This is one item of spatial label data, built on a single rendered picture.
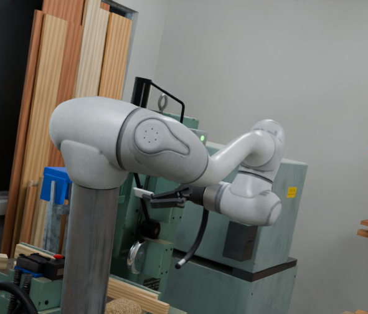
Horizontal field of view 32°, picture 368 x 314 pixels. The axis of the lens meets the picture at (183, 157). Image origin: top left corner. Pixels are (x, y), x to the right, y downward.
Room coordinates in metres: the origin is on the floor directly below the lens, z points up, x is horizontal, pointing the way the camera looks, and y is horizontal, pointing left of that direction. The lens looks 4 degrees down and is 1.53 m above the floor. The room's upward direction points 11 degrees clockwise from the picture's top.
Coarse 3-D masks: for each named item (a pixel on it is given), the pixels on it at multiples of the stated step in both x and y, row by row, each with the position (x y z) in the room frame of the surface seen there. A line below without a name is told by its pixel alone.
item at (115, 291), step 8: (112, 288) 2.01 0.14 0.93; (120, 288) 2.00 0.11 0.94; (112, 296) 2.01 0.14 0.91; (120, 296) 1.99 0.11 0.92; (128, 296) 1.98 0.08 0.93; (136, 296) 1.97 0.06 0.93; (144, 296) 1.96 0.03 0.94; (144, 304) 1.95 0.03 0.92; (152, 304) 1.94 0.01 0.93; (160, 304) 1.92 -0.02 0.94; (168, 304) 1.93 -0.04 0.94; (152, 312) 1.93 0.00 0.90; (160, 312) 1.92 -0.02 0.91
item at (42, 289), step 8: (8, 280) 1.89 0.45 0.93; (32, 280) 1.85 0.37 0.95; (40, 280) 1.84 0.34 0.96; (48, 280) 1.86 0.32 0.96; (56, 280) 1.88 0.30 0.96; (32, 288) 1.85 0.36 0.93; (40, 288) 1.83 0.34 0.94; (48, 288) 1.85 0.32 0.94; (56, 288) 1.89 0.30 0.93; (8, 296) 1.89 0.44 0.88; (32, 296) 1.84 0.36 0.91; (40, 296) 1.83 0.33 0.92; (48, 296) 1.86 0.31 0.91; (56, 296) 1.89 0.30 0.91; (40, 304) 1.83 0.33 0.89; (48, 304) 1.86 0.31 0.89; (56, 304) 1.90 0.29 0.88
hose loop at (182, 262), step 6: (204, 210) 2.50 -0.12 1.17; (204, 216) 2.50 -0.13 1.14; (204, 222) 2.51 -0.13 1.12; (204, 228) 2.51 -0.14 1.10; (198, 234) 2.51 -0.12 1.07; (198, 240) 2.50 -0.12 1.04; (192, 246) 2.49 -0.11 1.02; (198, 246) 2.50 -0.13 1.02; (192, 252) 2.47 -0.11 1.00; (186, 258) 2.45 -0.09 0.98; (180, 264) 2.41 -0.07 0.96
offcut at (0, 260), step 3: (0, 255) 2.09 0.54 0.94; (3, 255) 2.09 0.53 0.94; (6, 255) 2.10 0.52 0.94; (0, 258) 2.07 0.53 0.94; (3, 258) 2.07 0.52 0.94; (6, 258) 2.08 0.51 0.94; (0, 261) 2.07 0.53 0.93; (3, 261) 2.08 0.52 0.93; (6, 261) 2.08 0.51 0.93; (0, 264) 2.07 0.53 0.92; (3, 264) 2.08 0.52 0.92; (6, 264) 2.08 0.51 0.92; (0, 267) 2.07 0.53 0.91; (3, 267) 2.08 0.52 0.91
